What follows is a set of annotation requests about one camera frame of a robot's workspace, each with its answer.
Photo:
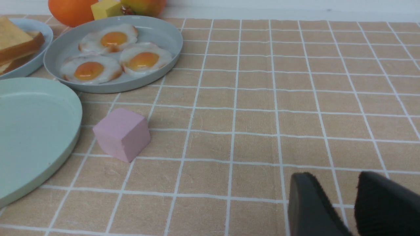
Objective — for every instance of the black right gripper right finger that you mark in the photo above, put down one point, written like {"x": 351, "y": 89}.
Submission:
{"x": 385, "y": 208}

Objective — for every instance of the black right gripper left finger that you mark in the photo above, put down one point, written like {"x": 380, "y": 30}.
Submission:
{"x": 310, "y": 212}

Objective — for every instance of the fried egg toy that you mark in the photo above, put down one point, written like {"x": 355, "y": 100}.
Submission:
{"x": 141, "y": 59}
{"x": 109, "y": 40}
{"x": 90, "y": 69}

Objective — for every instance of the toast slice bottom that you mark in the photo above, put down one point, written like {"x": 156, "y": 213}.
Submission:
{"x": 7, "y": 67}

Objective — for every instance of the toast slice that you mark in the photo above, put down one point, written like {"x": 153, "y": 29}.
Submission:
{"x": 7, "y": 67}
{"x": 16, "y": 43}

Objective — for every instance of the toast slice top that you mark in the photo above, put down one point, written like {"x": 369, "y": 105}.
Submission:
{"x": 16, "y": 43}

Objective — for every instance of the pink foam cube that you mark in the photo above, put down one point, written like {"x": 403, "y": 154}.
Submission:
{"x": 122, "y": 134}

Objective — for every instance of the grey egg plate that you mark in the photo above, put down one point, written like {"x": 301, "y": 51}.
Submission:
{"x": 160, "y": 32}

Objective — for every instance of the red yellow apple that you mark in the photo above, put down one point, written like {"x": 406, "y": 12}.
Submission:
{"x": 151, "y": 8}

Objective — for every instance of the fried egg toy back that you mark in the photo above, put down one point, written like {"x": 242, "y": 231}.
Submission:
{"x": 109, "y": 40}

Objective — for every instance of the fried egg toy front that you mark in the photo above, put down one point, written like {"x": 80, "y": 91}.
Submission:
{"x": 90, "y": 69}

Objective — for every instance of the mint green plate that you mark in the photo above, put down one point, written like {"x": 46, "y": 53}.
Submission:
{"x": 40, "y": 123}

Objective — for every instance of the yellow foam cube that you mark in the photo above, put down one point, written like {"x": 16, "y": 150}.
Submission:
{"x": 106, "y": 8}

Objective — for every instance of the orange fruit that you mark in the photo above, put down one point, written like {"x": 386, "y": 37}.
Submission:
{"x": 72, "y": 13}

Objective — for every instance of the light blue bread plate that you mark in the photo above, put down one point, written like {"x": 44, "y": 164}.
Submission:
{"x": 31, "y": 25}

